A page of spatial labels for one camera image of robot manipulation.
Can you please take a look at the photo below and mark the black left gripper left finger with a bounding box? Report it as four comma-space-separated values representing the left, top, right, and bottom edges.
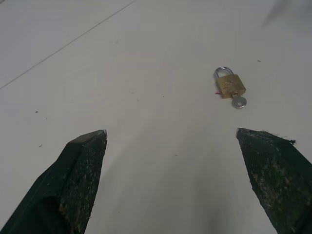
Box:
0, 129, 108, 234

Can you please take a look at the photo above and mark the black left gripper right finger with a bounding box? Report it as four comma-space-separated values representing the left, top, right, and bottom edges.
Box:
235, 127, 312, 234

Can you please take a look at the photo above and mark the silver key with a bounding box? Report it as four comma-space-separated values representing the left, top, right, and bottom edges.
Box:
231, 93, 248, 109

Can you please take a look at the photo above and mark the brass padlock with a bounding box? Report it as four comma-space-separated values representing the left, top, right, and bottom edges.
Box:
214, 67, 246, 99

